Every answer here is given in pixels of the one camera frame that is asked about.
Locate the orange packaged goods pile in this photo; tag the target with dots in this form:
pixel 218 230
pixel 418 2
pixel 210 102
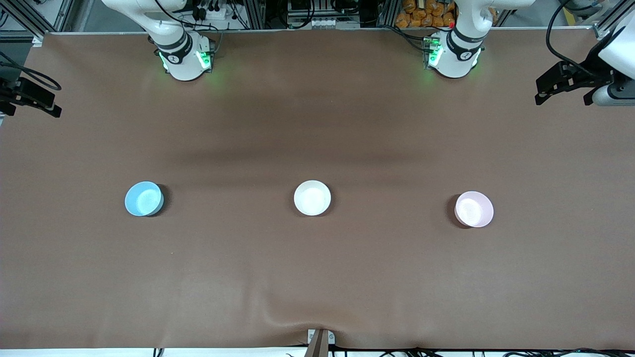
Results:
pixel 425 14

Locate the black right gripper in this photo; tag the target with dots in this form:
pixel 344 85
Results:
pixel 8 93

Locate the brown table cover sheet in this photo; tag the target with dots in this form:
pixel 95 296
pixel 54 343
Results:
pixel 317 124

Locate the white plastic bowl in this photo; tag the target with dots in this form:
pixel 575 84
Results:
pixel 312 198

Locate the aluminium frame strut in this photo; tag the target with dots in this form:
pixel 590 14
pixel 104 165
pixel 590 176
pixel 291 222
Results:
pixel 27 19
pixel 611 19

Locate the white power strip with plugs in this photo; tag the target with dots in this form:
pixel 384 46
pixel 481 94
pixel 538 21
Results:
pixel 214 11

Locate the blue plastic bowl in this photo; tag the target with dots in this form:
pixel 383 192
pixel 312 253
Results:
pixel 143 199

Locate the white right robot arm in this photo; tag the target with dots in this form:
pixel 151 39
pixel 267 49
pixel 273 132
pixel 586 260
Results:
pixel 182 53

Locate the pink plastic bowl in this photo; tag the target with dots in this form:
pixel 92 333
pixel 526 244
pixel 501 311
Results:
pixel 474 209

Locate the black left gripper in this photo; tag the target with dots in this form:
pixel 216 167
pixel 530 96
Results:
pixel 588 74

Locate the white multi-socket connector block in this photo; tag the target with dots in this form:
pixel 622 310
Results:
pixel 328 23

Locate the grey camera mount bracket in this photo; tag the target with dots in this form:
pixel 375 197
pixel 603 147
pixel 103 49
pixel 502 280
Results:
pixel 320 341

